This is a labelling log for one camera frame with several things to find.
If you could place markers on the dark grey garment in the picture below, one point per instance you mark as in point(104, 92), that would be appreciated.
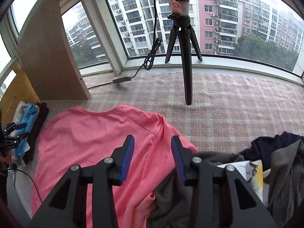
point(173, 200)

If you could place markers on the pink t-shirt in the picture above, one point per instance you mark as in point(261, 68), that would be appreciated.
point(79, 136)

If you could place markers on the blue folded garment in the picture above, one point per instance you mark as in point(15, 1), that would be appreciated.
point(29, 117)

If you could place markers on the large wooden board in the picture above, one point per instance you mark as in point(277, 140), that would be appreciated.
point(46, 55)

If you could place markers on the white yellow printed garment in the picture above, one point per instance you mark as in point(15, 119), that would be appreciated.
point(252, 172)

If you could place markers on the beige folded garment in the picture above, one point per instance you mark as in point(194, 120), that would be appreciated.
point(19, 111)

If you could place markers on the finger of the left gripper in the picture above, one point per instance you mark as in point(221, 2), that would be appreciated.
point(10, 127)
point(15, 140)

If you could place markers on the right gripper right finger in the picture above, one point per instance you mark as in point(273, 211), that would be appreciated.
point(221, 196)

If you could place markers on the plaid pink table mat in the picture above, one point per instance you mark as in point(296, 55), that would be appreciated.
point(227, 112)

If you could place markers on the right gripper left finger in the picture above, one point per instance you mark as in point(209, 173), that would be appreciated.
point(66, 204)

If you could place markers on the dark maroon folded garment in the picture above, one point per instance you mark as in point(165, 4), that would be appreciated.
point(33, 135)

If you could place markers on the dark navy garment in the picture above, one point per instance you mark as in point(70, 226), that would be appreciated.
point(263, 146)

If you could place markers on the black tripod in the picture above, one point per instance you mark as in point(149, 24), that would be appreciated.
point(184, 32)

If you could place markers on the small pine wood board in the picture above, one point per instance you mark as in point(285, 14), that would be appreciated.
point(20, 89)

